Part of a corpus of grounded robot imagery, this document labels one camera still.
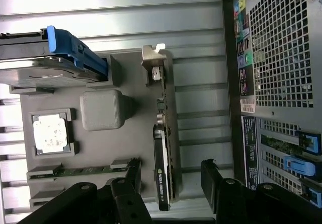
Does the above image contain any blue expansion card clip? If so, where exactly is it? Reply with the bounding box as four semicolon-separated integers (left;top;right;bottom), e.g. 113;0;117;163
296;130;322;152
300;180;322;209
283;155;316;176

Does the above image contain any grey plastic parts rack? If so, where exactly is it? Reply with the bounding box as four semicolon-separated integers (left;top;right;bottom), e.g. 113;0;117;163
9;52;186;209

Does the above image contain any green RAM stick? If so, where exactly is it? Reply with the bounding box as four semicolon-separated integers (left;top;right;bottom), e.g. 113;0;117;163
34;162;138;179

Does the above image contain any silver CPU chip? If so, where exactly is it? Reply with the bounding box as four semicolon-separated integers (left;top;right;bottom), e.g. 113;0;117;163
32;113;69;155

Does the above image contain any open black PC case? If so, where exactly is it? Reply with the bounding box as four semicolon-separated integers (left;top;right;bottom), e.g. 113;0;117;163
220;0;322;224

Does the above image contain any hard disk in blue caddy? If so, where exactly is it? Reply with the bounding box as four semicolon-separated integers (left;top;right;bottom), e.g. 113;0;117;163
0;25;109;88

